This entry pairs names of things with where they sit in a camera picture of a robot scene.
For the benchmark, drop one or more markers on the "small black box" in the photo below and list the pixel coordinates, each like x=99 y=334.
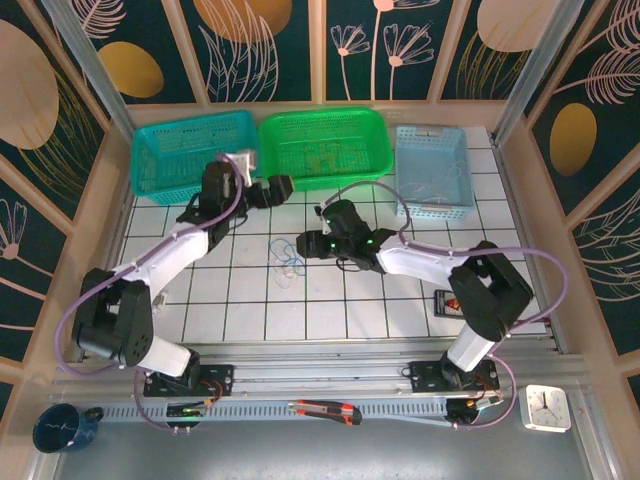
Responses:
x=442 y=302

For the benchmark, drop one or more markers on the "red and black utility knife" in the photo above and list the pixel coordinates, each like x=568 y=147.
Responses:
x=325 y=410

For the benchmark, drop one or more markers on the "green plastic basket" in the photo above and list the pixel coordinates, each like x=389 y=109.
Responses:
x=325 y=130

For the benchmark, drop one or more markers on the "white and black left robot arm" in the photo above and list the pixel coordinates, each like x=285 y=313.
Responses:
x=167 y=262

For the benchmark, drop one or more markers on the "white square clock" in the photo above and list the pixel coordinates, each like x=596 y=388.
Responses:
x=545 y=407

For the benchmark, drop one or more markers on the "dark blue mug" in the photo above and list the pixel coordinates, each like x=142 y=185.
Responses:
x=55 y=430

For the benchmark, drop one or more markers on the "light blue plastic basket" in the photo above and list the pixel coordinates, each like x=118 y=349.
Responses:
x=430 y=145

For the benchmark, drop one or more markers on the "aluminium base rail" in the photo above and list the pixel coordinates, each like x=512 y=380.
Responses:
x=320 y=375

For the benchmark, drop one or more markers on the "small circuit board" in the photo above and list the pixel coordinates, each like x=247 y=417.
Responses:
x=187 y=411
x=465 y=410

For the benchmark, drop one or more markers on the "teal plastic basket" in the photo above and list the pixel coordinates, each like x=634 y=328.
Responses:
x=170 y=150

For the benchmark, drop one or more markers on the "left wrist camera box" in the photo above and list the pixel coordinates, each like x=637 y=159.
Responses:
x=245 y=165

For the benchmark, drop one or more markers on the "aluminium frame post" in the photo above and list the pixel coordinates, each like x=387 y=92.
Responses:
x=538 y=65
x=88 y=65

